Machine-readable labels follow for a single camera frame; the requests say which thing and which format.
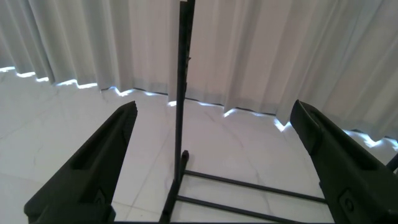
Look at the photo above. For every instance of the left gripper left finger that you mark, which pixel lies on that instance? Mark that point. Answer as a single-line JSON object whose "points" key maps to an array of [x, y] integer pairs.
{"points": [[53, 202]]}

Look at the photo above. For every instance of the black clothes rack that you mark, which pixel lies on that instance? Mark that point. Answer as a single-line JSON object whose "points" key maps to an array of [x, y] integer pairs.
{"points": [[181, 93]]}

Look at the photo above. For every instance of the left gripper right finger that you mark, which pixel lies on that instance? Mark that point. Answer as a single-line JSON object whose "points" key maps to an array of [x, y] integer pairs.
{"points": [[367, 193]]}

